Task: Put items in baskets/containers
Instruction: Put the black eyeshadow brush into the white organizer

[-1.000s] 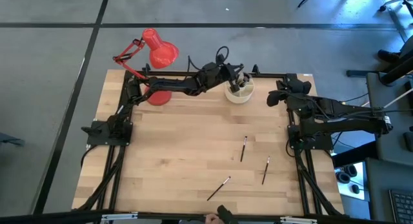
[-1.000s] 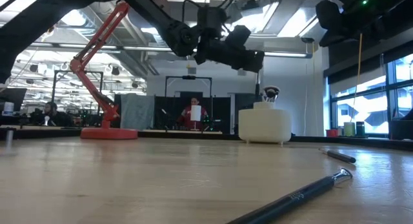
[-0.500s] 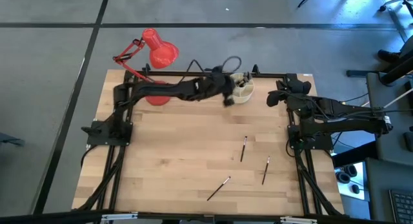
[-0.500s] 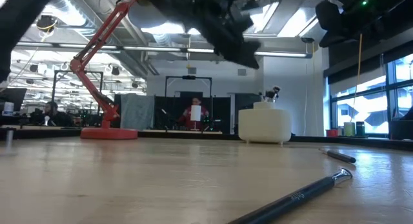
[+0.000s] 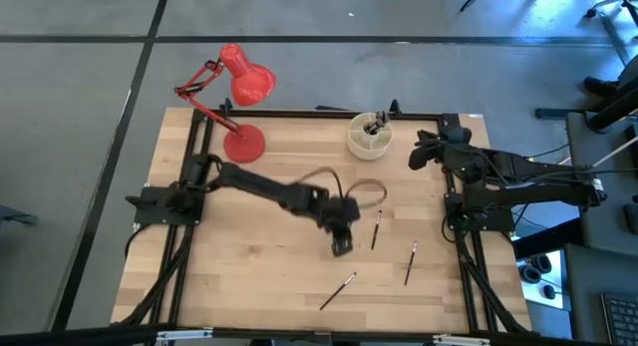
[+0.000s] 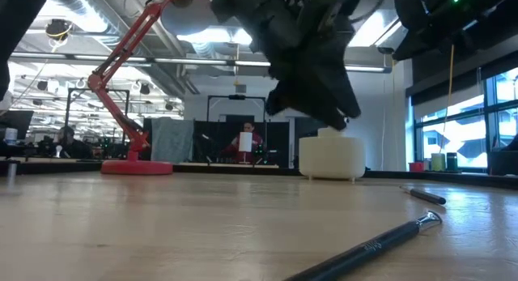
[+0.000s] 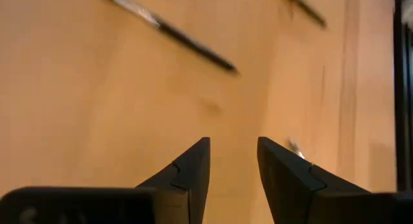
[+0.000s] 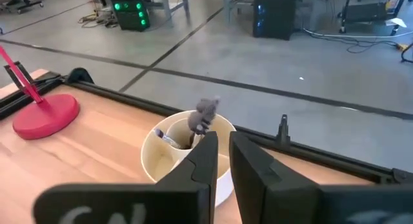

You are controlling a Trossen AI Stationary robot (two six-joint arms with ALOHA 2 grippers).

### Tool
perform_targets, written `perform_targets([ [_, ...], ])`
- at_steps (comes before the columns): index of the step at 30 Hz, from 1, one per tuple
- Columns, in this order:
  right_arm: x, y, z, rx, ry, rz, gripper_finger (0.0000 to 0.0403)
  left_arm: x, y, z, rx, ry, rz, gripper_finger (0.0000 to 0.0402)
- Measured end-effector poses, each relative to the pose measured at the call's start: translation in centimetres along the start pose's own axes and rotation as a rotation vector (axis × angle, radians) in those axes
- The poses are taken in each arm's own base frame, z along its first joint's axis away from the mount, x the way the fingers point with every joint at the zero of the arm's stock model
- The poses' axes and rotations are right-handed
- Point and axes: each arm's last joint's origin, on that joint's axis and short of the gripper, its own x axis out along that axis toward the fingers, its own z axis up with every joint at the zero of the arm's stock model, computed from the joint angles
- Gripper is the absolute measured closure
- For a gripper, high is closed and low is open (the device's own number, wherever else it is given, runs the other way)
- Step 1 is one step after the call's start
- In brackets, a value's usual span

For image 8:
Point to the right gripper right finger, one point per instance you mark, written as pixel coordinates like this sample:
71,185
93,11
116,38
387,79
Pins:
274,195

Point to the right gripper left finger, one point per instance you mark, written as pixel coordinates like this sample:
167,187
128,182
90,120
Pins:
180,195

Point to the fan makeup brush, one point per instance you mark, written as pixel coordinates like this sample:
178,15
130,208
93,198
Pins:
203,114

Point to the cream round divided organizer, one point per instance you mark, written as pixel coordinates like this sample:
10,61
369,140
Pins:
155,159

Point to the red round stand base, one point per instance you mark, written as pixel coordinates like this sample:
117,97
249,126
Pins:
48,117

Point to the black computer tower blue lights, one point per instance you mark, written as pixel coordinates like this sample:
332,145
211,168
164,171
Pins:
274,17

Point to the black computer green lights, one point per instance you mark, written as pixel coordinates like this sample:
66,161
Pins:
129,17

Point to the black equipment cart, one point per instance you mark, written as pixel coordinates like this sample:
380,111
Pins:
364,12

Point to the white paper sheet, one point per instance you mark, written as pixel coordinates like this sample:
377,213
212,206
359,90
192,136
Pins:
396,22

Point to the black wheeled chair base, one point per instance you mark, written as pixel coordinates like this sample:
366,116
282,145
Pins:
29,3

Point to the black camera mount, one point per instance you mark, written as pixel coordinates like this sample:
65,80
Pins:
283,132

